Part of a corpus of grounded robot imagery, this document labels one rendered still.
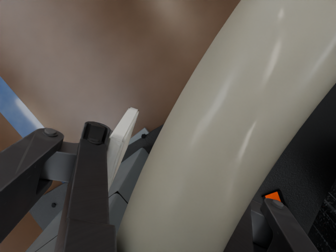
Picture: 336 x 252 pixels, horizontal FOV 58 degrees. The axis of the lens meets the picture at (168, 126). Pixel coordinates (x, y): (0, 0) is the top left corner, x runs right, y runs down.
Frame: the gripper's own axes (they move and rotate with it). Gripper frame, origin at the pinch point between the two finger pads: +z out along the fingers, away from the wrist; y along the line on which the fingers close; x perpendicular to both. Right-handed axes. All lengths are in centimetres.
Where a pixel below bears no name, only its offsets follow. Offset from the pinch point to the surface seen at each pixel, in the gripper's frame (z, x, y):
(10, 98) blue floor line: 92, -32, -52
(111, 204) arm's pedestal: 42, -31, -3
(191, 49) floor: 89, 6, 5
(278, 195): 81, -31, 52
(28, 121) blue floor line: 91, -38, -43
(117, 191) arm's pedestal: 48, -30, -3
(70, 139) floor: 90, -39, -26
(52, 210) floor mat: 87, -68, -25
